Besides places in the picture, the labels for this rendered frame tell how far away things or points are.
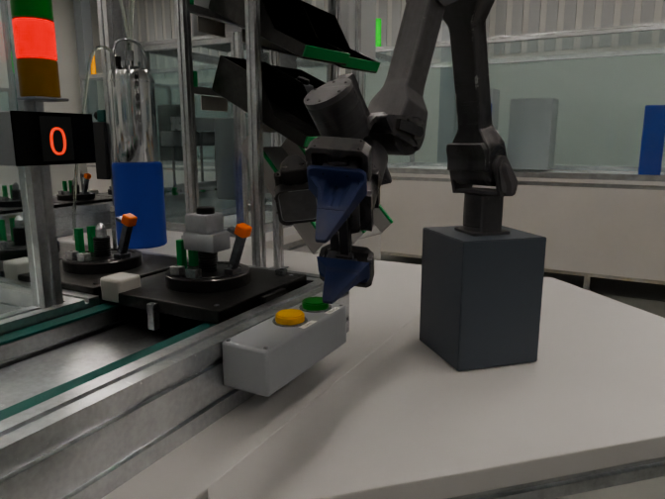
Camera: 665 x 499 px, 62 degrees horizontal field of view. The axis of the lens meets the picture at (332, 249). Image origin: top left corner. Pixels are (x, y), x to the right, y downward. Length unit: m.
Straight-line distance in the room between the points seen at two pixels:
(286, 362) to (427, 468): 0.21
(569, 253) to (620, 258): 0.36
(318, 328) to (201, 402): 0.18
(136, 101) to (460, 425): 1.43
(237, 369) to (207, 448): 0.10
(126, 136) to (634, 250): 3.82
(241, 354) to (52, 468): 0.24
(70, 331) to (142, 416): 0.29
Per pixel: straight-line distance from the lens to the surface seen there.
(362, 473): 0.63
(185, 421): 0.70
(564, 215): 4.73
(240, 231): 0.88
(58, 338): 0.89
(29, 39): 0.87
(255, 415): 0.74
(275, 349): 0.68
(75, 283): 1.01
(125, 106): 1.85
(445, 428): 0.72
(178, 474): 0.65
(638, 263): 4.76
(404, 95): 0.69
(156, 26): 13.48
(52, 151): 0.86
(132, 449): 0.64
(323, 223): 0.51
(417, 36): 0.74
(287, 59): 2.21
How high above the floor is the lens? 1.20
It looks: 11 degrees down
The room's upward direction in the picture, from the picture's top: straight up
